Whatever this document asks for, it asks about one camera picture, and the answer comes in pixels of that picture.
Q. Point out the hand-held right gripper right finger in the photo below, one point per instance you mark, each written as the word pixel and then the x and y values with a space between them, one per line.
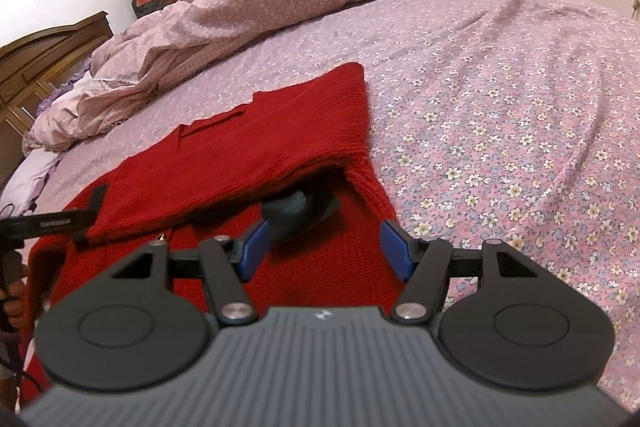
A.
pixel 396 249

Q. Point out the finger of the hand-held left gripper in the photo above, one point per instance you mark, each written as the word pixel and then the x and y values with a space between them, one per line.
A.
pixel 97 204

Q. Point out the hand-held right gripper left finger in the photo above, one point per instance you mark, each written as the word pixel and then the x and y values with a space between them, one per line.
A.
pixel 256 249

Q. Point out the red knit sweater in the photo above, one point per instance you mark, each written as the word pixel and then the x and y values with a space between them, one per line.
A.
pixel 280 132

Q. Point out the person's left hand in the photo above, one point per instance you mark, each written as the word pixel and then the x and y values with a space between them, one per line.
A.
pixel 12 304

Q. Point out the lavender ruffled pillow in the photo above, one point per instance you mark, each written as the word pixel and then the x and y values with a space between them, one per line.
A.
pixel 25 177

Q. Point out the dark cloth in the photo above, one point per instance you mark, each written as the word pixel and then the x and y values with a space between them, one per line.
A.
pixel 295 212

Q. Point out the wooden cabinet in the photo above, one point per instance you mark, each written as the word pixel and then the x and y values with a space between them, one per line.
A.
pixel 40 57

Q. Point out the pink floral bed sheet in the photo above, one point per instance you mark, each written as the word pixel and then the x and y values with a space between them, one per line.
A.
pixel 500 107

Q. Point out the wall socket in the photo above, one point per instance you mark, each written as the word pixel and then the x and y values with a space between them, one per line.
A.
pixel 636 6

